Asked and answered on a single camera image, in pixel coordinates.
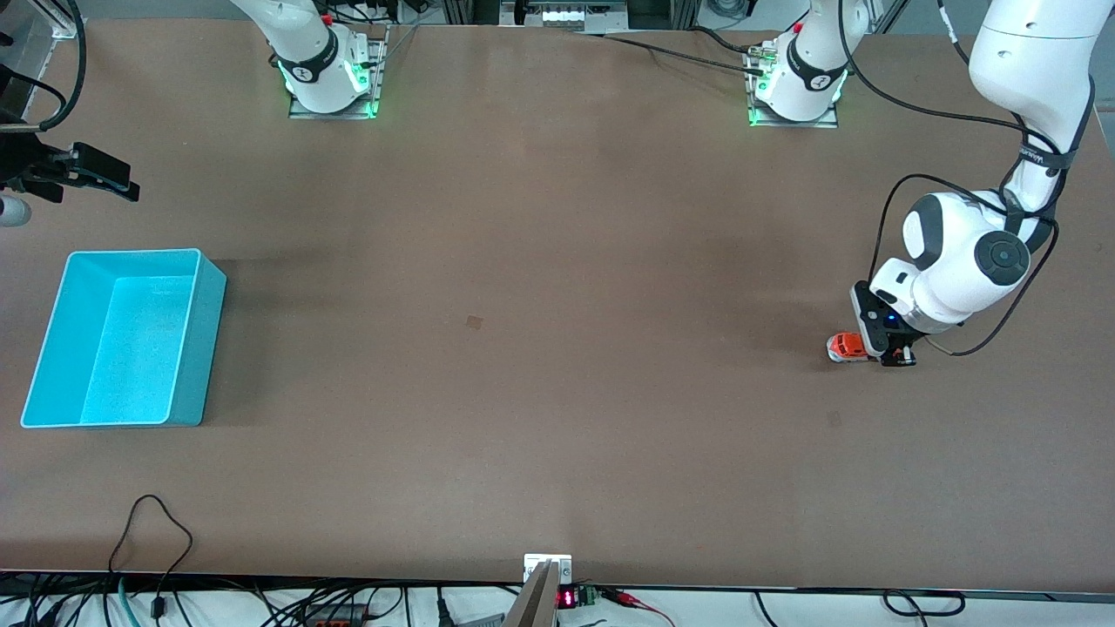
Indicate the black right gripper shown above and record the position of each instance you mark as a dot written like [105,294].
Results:
[26,160]

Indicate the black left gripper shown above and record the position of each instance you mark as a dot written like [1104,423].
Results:
[897,352]

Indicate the orange toy bus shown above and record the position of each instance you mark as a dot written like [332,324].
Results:
[849,348]

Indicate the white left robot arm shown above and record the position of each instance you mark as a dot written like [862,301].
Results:
[958,261]

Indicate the blue plastic box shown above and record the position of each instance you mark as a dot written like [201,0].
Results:
[131,348]

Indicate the green terminal block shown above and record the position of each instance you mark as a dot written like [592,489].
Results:
[588,596]

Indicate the red LED display module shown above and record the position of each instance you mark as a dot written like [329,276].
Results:
[566,598]

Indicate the white lit device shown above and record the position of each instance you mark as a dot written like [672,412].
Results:
[571,15]

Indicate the grey power strip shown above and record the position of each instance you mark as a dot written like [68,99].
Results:
[335,616]

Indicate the aluminium frame profile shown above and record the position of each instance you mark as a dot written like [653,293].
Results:
[68,22]

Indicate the white pole bracket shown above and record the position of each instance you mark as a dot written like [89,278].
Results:
[562,566]

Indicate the grey camera mount pole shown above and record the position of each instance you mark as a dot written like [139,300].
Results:
[538,601]

